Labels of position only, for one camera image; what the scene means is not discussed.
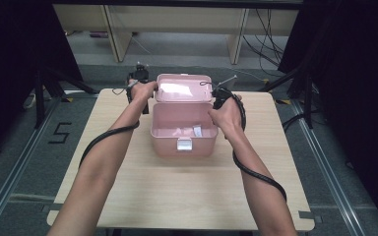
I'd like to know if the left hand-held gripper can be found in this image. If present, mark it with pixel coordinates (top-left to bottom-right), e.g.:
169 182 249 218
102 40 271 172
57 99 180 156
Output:
126 61 151 84

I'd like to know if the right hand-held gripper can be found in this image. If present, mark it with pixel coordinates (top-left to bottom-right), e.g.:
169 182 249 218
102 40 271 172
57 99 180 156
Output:
211 87 234 110

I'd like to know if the pink storage box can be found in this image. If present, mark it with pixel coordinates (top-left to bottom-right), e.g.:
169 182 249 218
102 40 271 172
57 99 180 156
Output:
150 73 220 157

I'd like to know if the person's left hand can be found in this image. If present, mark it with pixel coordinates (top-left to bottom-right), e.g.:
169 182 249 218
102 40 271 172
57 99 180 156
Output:
128 79 158 108

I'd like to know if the person's right hand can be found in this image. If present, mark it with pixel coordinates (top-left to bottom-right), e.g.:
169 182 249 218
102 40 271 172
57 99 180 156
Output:
208 93 244 141

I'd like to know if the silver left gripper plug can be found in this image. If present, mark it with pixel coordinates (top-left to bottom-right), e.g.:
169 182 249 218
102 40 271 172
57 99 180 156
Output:
111 80 140 97

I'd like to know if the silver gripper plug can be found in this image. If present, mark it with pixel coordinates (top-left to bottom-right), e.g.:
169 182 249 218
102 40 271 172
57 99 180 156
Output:
199 75 238 89
111 80 140 97

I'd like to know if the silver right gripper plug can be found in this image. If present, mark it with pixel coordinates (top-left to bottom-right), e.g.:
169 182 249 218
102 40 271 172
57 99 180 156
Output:
199 75 238 89

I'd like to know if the beige wooden desk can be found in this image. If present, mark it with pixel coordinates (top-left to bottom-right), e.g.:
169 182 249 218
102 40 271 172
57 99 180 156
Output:
52 3 299 65

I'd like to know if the black metal stand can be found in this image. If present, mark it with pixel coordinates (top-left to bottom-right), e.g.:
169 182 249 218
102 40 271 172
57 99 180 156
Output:
259 63 315 130
33 62 98 130

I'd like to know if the black curtain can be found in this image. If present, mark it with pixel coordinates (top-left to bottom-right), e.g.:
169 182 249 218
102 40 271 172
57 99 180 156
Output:
277 0 378 230
0 0 84 162

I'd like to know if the grey tape piece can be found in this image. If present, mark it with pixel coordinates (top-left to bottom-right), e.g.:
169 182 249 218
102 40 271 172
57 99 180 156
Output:
42 203 66 212
297 210 323 225

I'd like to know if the bundle of black cables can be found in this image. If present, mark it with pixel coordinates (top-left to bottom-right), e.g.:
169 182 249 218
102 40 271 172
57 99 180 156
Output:
242 9 286 79

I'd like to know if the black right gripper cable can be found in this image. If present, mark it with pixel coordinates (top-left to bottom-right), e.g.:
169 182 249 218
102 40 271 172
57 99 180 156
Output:
230 94 288 203

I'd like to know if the aluminium floor rail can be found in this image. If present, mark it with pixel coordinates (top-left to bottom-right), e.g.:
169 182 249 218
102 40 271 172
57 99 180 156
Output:
0 96 62 236
289 97 367 236

